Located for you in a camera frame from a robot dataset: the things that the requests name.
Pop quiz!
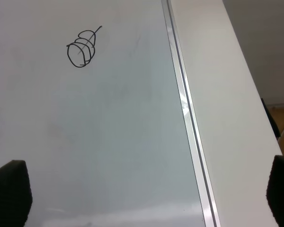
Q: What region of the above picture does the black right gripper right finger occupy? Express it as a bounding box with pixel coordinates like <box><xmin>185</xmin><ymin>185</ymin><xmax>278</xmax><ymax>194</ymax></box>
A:
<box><xmin>266</xmin><ymin>155</ymin><xmax>284</xmax><ymax>227</ymax></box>

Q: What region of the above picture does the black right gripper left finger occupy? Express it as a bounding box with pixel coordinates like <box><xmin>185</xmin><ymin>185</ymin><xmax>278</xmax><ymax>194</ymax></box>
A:
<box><xmin>0</xmin><ymin>160</ymin><xmax>33</xmax><ymax>227</ymax></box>

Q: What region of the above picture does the black marker scribble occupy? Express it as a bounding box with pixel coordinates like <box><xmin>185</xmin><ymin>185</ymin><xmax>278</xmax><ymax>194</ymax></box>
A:
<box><xmin>66</xmin><ymin>26</ymin><xmax>102</xmax><ymax>68</ymax></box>

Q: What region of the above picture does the whiteboard with aluminium frame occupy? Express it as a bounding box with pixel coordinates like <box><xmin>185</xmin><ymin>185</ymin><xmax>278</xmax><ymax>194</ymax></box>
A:
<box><xmin>0</xmin><ymin>0</ymin><xmax>220</xmax><ymax>227</ymax></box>

